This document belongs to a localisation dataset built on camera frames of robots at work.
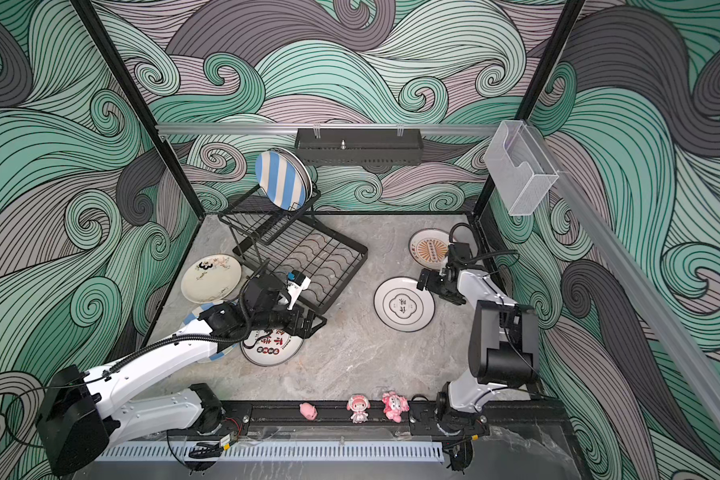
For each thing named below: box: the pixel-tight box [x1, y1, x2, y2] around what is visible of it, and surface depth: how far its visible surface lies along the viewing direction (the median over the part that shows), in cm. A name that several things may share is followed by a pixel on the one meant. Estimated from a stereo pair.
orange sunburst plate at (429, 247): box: [408, 228, 450, 270], surface depth 112 cm
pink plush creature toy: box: [382, 391, 410, 423], surface depth 74 cm
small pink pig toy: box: [299, 402, 318, 421], surface depth 75 cm
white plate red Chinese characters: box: [240, 328, 304, 367], surface depth 85 cm
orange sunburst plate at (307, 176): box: [280, 148, 313, 205], surface depth 87 cm
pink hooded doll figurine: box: [346, 394, 371, 423], surface depth 74 cm
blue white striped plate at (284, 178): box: [255, 147, 313, 211], surface depth 90 cm
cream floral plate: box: [181, 254, 242, 304], surface depth 102 cm
